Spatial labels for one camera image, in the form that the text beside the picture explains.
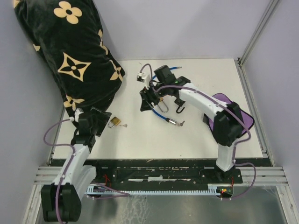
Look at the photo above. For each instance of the blue cable lock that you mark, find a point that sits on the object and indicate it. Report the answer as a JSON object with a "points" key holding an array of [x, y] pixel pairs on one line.
{"points": [[168, 120]]}

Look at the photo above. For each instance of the blue cable duct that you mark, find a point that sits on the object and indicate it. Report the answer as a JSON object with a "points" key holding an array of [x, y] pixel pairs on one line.
{"points": [[96, 190]]}

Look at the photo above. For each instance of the black floral plush pillow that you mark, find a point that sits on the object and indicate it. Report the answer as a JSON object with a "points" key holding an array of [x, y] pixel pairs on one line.
{"points": [[67, 34]]}

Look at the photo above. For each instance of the black padlock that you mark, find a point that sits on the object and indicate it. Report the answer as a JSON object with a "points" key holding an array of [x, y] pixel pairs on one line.
{"points": [[180, 106]]}

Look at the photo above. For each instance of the long-shackle brass padlock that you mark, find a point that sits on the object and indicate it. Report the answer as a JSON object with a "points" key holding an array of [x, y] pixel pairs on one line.
{"points": [[162, 106]]}

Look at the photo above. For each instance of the purple cloth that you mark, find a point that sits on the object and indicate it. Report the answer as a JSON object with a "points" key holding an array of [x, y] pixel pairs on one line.
{"points": [[229, 124]]}

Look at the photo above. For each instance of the aluminium frame rail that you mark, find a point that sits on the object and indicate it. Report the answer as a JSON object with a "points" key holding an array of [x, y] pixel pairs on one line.
{"points": [[266, 17]]}

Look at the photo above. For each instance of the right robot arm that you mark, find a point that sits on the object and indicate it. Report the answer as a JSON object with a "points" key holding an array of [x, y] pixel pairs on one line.
{"points": [[164, 83]]}

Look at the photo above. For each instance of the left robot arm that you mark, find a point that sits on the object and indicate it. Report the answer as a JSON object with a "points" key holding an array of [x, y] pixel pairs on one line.
{"points": [[62, 198]]}

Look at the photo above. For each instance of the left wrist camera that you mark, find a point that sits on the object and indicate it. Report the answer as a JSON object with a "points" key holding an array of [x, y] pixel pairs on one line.
{"points": [[76, 115]]}

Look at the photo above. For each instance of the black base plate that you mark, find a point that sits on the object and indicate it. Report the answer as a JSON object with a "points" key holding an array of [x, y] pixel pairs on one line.
{"points": [[162, 174]]}

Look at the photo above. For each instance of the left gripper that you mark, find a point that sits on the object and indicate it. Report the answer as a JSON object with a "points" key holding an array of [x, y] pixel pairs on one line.
{"points": [[103, 119]]}

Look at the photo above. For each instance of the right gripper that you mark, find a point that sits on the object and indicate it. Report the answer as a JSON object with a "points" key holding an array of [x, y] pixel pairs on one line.
{"points": [[147, 98]]}

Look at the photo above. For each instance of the small brass padlock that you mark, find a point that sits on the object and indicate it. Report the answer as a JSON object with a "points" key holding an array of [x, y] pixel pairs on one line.
{"points": [[114, 122]]}

